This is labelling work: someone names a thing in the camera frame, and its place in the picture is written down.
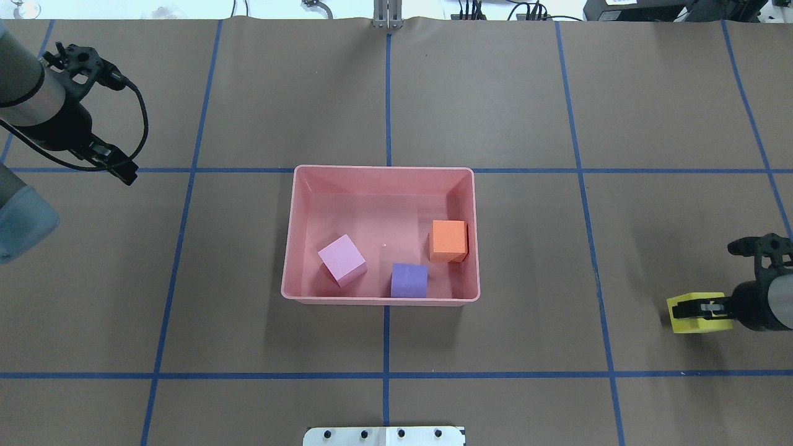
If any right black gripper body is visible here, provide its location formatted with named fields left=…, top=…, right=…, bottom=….
left=728, top=281, right=773, bottom=332

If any pink foam block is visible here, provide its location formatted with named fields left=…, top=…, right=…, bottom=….
left=318, top=234, right=368, bottom=287

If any yellow foam block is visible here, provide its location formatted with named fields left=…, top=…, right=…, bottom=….
left=666, top=292, right=734, bottom=334

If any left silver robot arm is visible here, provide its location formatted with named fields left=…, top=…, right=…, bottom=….
left=1, top=27, right=149, bottom=265

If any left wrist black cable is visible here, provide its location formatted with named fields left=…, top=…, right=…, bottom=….
left=0, top=74, right=149, bottom=173

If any aluminium frame post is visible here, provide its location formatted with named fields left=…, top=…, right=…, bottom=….
left=372, top=0, right=404, bottom=31

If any orange foam block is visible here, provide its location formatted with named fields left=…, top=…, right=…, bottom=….
left=429, top=220, right=468, bottom=263

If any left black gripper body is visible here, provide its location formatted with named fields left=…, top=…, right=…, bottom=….
left=18, top=102, right=100, bottom=155

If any pink plastic bin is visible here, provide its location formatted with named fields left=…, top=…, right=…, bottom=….
left=281, top=165, right=481, bottom=307

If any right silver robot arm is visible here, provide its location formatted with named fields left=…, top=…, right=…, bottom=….
left=666, top=274, right=792, bottom=334

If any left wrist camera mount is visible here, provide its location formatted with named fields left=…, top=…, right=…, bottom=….
left=39, top=42, right=130, bottom=102

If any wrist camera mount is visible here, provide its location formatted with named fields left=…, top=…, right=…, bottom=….
left=39, top=42, right=130, bottom=102
left=727, top=232, right=792, bottom=283

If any black box with label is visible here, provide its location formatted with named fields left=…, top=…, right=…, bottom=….
left=583, top=1, right=686, bottom=22

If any purple foam block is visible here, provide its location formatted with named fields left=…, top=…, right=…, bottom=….
left=389, top=263, right=429, bottom=299

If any white camera mast pillar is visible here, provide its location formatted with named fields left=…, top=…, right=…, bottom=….
left=302, top=426, right=467, bottom=445

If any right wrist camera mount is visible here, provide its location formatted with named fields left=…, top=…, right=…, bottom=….
left=727, top=232, right=792, bottom=283

